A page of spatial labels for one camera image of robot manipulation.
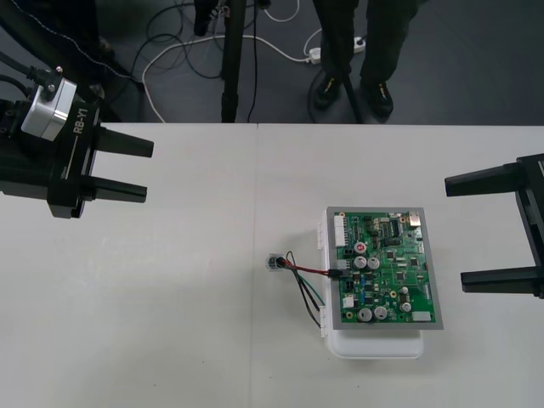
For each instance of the person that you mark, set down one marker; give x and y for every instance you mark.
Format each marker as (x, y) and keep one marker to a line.
(382, 42)

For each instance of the pale grey left wrist camera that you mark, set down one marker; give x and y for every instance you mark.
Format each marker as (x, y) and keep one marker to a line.
(47, 112)

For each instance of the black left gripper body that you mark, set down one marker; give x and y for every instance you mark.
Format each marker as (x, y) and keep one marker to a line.
(68, 170)

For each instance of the white power strip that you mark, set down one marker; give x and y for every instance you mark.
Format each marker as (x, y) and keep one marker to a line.
(359, 42)

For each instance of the black tripod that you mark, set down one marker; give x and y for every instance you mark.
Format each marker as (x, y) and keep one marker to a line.
(233, 64)

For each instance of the green circuit board grey frame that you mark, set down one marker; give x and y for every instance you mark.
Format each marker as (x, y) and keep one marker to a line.
(382, 272)

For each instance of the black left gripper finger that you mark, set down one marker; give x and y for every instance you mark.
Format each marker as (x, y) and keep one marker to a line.
(121, 190)
(127, 142)

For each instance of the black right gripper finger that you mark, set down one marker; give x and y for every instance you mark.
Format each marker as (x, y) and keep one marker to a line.
(489, 180)
(497, 280)

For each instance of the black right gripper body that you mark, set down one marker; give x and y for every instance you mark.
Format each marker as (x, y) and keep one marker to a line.
(536, 221)

